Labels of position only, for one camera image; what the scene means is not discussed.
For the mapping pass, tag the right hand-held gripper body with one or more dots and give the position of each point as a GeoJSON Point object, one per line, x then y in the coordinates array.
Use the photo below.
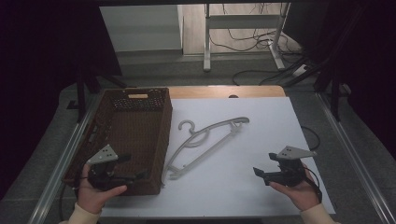
{"type": "Point", "coordinates": [291, 174]}

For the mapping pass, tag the person's left hand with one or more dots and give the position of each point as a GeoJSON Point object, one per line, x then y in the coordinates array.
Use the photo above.
{"type": "Point", "coordinates": [91, 199]}

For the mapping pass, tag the black metal stand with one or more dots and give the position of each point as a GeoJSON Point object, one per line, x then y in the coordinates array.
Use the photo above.
{"type": "Point", "coordinates": [81, 93]}
{"type": "Point", "coordinates": [335, 93]}

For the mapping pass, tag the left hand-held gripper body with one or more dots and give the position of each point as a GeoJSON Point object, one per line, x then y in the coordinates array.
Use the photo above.
{"type": "Point", "coordinates": [103, 154]}

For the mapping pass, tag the person's right hand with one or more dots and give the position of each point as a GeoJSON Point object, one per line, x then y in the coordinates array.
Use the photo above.
{"type": "Point", "coordinates": [300, 196]}

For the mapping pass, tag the dark curtain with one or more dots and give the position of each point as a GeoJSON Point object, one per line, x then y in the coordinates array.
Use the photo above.
{"type": "Point", "coordinates": [34, 77]}
{"type": "Point", "coordinates": [367, 62]}

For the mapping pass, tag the grey metal rail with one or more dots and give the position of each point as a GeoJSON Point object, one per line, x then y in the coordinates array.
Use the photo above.
{"type": "Point", "coordinates": [358, 161]}
{"type": "Point", "coordinates": [59, 174]}

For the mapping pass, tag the white power strip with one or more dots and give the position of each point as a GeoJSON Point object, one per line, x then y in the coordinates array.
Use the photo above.
{"type": "Point", "coordinates": [300, 70]}

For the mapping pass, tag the pale grey plastic clothes hanger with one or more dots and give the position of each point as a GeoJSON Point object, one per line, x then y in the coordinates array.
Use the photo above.
{"type": "Point", "coordinates": [199, 154]}

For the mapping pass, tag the dark round table grommet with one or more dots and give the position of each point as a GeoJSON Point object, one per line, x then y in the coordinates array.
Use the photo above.
{"type": "Point", "coordinates": [233, 96]}

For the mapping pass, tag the white table mat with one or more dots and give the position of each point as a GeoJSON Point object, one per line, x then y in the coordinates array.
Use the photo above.
{"type": "Point", "coordinates": [243, 186]}

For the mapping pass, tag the white metal desk frame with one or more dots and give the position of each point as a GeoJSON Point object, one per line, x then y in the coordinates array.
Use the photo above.
{"type": "Point", "coordinates": [207, 37]}

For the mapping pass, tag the brown woven basket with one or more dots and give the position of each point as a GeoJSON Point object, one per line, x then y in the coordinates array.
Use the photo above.
{"type": "Point", "coordinates": [137, 137]}

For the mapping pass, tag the white cabinet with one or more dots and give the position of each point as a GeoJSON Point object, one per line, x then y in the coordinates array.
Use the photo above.
{"type": "Point", "coordinates": [140, 28]}

